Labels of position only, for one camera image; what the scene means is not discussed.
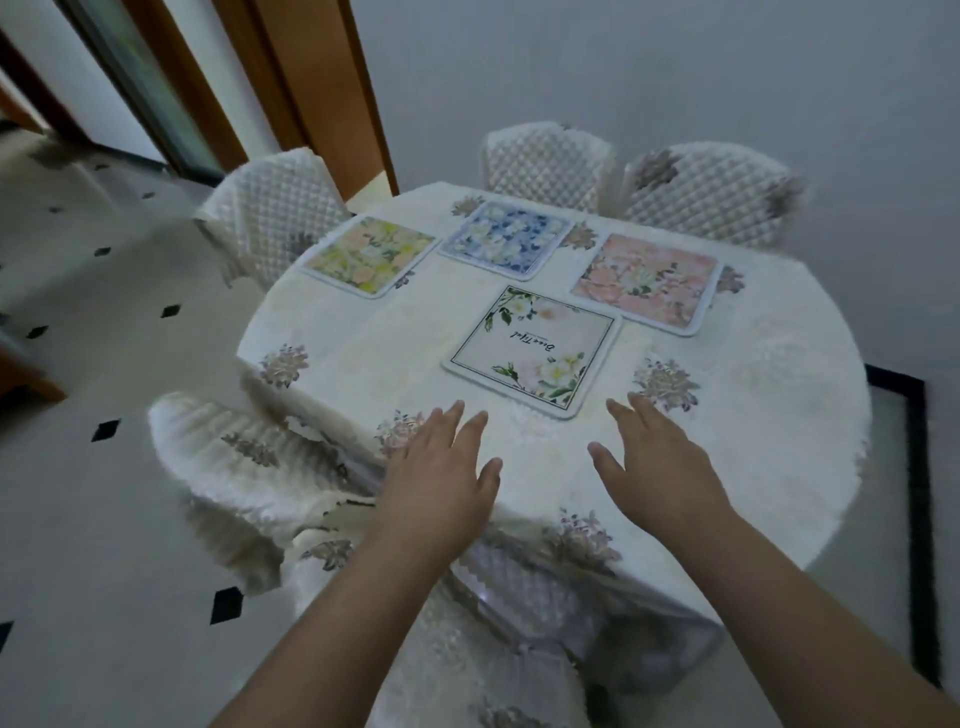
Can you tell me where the white quilted chair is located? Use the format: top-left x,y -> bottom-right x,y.
147,390 -> 376,595
479,120 -> 617,216
442,536 -> 723,693
618,141 -> 809,253
192,147 -> 354,291

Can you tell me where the person's right hand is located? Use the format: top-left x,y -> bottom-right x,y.
587,392 -> 735,553

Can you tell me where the white floral tablecloth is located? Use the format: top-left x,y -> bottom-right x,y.
235,183 -> 876,728

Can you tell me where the person's left forearm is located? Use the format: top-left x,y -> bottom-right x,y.
208,525 -> 453,728

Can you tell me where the pink floral placemat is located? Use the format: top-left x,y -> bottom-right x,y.
569,231 -> 726,338

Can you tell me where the white rug with black border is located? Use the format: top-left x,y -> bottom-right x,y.
861,363 -> 944,688

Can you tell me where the brown wooden furniture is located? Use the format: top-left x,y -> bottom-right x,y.
0,330 -> 70,406

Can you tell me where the blue floral placemat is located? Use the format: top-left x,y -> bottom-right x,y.
437,198 -> 578,275

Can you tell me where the person's left hand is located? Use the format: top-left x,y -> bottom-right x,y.
372,400 -> 504,562

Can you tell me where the dark sliding door frame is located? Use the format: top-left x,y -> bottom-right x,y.
55,0 -> 228,186

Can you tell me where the brown wooden door frame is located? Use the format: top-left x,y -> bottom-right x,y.
122,0 -> 400,202

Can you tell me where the white placemat with green leaves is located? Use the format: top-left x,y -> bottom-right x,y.
440,282 -> 624,422

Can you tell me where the yellow floral placemat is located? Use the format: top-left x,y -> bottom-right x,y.
298,214 -> 439,300

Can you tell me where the person's right forearm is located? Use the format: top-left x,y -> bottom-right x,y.
673,508 -> 960,728

